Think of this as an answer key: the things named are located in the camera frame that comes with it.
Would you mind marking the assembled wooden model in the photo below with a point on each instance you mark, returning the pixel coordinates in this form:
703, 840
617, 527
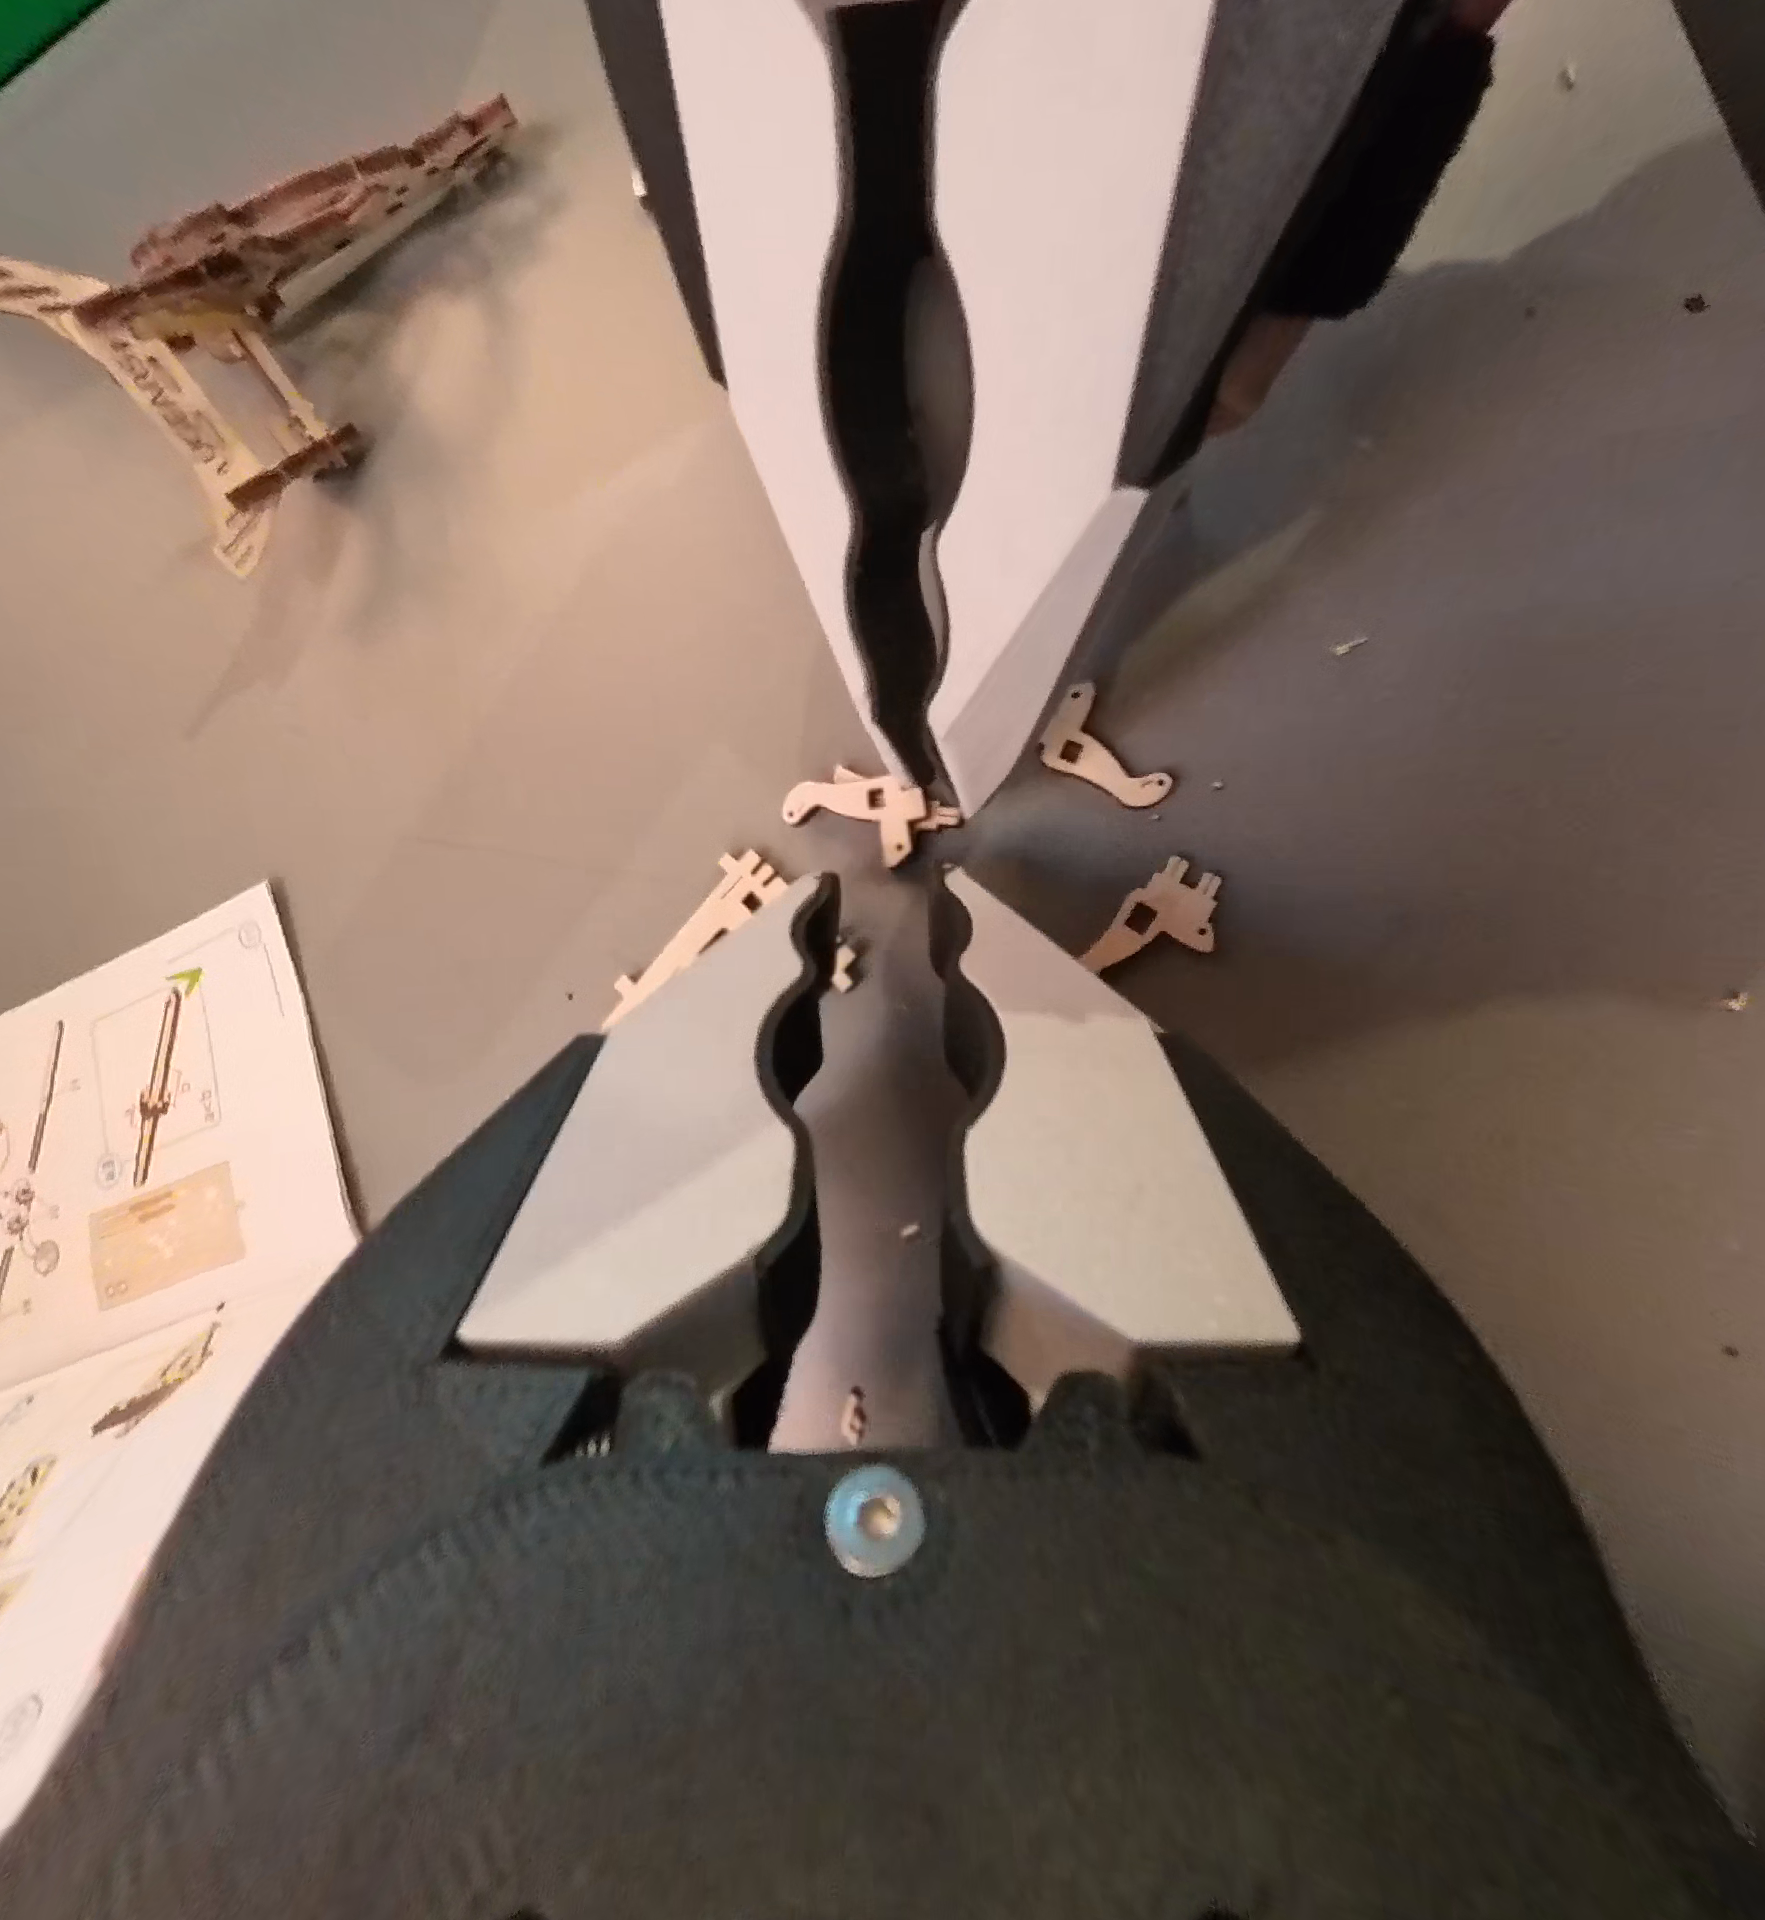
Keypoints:
192, 254

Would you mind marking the forked wooden model part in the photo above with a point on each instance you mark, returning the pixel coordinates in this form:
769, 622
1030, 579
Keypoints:
1159, 915

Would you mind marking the long notched wooden part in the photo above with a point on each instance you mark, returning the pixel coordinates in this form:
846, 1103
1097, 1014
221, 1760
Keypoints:
710, 923

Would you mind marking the white instruction booklet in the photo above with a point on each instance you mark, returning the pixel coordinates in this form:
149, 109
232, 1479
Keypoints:
72, 1125

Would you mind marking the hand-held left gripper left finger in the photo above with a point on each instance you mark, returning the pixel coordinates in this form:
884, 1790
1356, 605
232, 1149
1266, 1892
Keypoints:
628, 1200

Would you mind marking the small wooden peg part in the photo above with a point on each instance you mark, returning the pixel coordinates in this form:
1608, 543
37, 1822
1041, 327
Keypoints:
848, 962

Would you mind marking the curved wooden model part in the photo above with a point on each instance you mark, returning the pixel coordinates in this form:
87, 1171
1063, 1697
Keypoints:
1085, 743

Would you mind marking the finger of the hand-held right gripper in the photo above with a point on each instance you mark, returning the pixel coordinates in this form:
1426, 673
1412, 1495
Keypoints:
1077, 224
763, 224

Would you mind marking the person's right hand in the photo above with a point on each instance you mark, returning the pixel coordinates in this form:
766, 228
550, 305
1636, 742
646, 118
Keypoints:
1249, 391

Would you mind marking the hooked wooden model part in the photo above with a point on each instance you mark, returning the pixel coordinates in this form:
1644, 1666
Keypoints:
853, 795

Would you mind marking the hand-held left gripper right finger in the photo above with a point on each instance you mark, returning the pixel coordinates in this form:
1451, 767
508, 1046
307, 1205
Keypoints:
1123, 1200

